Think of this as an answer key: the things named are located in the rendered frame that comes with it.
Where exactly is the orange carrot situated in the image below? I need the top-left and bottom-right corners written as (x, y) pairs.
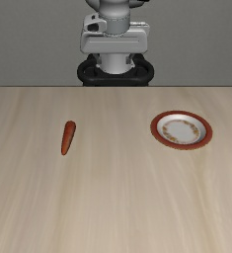
top-left (60, 120), bottom-right (77, 156)

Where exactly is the red-rimmed white plate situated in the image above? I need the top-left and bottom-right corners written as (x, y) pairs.
top-left (149, 110), bottom-right (214, 151)

